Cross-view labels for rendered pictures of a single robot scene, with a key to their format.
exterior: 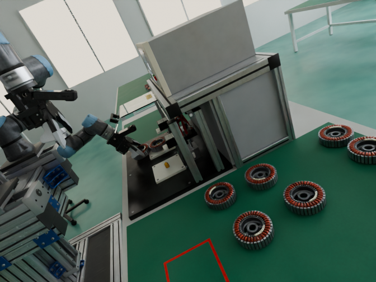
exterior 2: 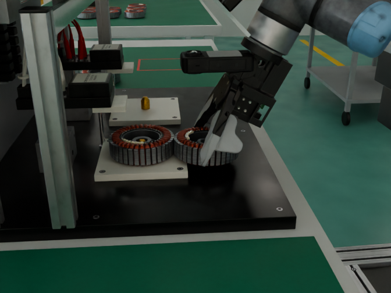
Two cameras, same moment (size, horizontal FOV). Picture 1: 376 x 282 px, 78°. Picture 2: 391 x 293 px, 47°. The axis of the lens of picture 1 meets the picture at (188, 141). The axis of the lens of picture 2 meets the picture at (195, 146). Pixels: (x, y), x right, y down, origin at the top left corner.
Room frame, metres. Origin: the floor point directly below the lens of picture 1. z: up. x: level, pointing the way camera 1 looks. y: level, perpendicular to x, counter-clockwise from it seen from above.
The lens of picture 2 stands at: (1.93, 0.25, 1.12)
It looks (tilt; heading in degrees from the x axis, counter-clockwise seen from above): 24 degrees down; 180
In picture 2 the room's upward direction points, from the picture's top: straight up
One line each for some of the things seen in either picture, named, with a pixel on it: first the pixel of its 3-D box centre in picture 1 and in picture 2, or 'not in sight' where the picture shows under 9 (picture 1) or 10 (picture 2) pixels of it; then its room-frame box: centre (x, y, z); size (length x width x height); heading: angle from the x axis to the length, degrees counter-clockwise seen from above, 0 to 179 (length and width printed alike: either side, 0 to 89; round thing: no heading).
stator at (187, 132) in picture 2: (141, 151); (206, 145); (1.22, 0.27, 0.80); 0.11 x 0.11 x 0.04
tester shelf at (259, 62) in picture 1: (196, 74); not in sight; (1.11, -0.17, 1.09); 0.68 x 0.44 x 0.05; 4
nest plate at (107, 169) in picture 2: (160, 147); (142, 156); (1.21, 0.16, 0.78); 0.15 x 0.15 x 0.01; 4
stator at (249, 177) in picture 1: (261, 176); not in sight; (0.65, -0.19, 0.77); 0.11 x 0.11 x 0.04
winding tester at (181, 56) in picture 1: (187, 48); not in sight; (1.10, -0.17, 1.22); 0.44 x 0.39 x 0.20; 4
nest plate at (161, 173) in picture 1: (168, 167); (145, 110); (0.97, 0.14, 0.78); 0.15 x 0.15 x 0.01; 4
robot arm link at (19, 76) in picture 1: (17, 79); not in sight; (0.74, 0.37, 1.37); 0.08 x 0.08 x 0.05
